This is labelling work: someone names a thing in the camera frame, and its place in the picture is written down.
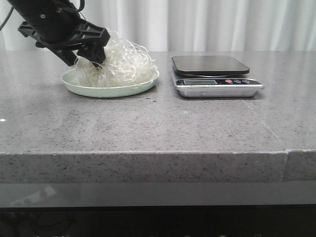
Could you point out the white pleated curtain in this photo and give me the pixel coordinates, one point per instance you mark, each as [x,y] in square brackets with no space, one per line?
[209,25]

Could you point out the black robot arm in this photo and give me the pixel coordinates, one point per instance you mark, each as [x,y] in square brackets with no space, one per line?
[44,3]

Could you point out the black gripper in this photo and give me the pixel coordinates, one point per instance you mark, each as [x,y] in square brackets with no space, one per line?
[63,29]

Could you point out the light green round plate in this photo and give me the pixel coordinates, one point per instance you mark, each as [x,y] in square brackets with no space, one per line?
[68,80]

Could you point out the white vermicelli noodle bundle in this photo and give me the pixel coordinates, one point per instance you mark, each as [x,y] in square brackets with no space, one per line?
[127,63]

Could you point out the silver black kitchen scale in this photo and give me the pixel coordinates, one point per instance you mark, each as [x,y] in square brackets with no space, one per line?
[212,77]

